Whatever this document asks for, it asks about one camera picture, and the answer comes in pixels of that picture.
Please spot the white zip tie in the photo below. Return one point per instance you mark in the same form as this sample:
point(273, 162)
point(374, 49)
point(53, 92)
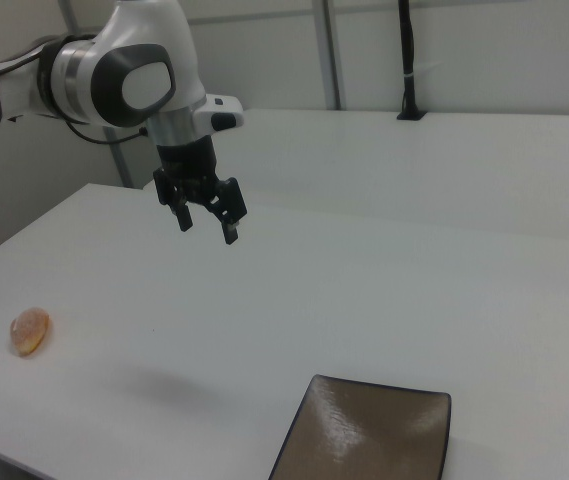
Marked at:
point(410, 75)

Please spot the brown rectangular ceramic plate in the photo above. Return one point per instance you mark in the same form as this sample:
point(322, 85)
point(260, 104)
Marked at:
point(369, 435)

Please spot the round golden bread bun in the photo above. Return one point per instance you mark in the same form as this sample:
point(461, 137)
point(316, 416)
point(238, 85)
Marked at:
point(30, 331)

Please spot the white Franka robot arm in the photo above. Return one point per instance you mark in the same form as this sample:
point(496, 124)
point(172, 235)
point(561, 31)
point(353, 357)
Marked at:
point(114, 45)

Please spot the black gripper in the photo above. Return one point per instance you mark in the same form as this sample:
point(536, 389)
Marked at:
point(187, 160)

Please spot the black pole with base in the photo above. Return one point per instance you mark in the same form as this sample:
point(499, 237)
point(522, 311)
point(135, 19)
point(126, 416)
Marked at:
point(407, 55)

